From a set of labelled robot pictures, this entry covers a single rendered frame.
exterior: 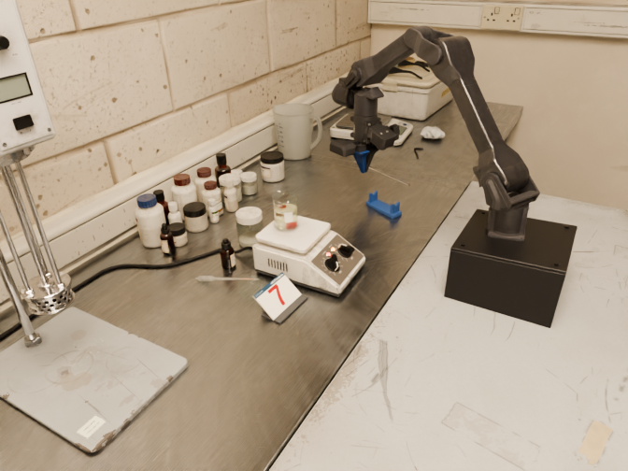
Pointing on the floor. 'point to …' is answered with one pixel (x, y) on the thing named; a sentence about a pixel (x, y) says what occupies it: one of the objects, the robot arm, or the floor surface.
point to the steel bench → (124, 303)
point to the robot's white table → (485, 368)
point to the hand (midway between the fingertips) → (363, 160)
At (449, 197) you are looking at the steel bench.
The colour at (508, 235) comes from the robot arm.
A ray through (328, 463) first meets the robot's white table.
